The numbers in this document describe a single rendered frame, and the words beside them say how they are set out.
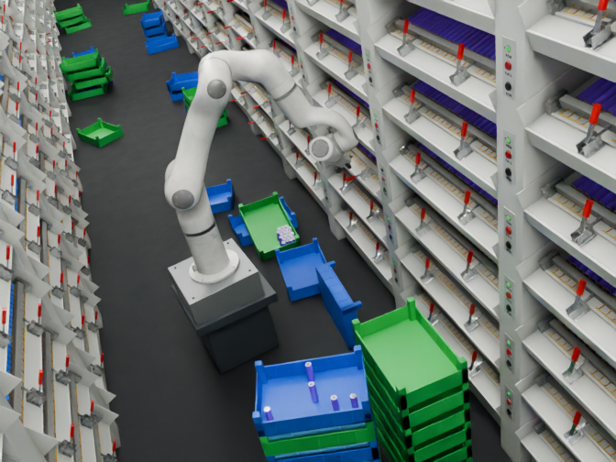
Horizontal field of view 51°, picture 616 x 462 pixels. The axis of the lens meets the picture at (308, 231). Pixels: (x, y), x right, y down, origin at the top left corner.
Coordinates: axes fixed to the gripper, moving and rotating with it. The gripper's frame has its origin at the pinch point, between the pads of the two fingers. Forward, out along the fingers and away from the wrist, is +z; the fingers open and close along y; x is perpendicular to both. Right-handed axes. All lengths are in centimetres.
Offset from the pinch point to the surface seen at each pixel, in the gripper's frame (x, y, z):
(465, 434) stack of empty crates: -1, 96, -52
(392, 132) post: 23.2, 8.9, -33.8
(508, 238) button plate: 39, 53, -79
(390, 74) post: 33, -5, -43
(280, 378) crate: -36, 57, -67
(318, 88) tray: 0.6, -32.3, 18.2
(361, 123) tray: 13.0, -3.8, -11.7
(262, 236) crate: -65, 3, 50
